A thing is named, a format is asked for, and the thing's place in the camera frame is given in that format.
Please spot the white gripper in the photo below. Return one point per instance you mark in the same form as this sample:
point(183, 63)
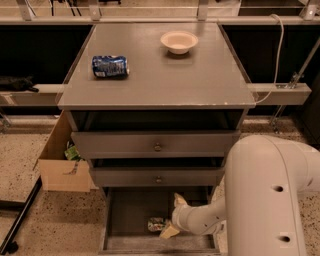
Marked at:
point(181, 215)

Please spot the green 7up can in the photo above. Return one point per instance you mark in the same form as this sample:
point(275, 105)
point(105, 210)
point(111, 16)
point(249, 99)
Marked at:
point(156, 224)

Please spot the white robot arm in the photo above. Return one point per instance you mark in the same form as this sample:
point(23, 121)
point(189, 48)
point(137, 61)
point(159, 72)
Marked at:
point(263, 177)

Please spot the grey bottom drawer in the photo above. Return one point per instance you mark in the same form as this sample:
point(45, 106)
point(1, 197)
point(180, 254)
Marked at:
point(126, 230)

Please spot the grey drawer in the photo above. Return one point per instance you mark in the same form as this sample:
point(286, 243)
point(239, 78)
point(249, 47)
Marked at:
point(147, 177)
point(152, 144)
point(126, 230)

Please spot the grey middle drawer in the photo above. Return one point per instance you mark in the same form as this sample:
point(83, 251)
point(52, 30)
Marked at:
point(147, 177)

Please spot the grey top drawer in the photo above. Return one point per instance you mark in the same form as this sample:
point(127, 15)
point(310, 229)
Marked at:
point(152, 144)

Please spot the grey drawer cabinet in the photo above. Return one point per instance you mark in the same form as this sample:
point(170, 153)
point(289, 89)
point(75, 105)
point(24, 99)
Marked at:
point(201, 90)

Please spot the blue pepsi can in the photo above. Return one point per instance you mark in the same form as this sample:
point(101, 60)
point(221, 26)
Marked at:
point(110, 66)

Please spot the green snack bag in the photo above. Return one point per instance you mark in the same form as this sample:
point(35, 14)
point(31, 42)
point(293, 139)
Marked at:
point(71, 152)

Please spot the cardboard box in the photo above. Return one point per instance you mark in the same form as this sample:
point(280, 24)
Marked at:
point(57, 172)

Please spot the black floor stand bar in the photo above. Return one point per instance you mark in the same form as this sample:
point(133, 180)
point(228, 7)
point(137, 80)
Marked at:
point(9, 245)

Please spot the white paper bowl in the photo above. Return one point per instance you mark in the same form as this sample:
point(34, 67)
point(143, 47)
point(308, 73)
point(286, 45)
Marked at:
point(179, 42)

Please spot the metal diagonal brace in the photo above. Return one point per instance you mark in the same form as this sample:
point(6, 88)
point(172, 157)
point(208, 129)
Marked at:
point(298, 75)

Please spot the black object on rail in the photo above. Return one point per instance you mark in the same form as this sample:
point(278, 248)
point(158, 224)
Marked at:
point(17, 84)

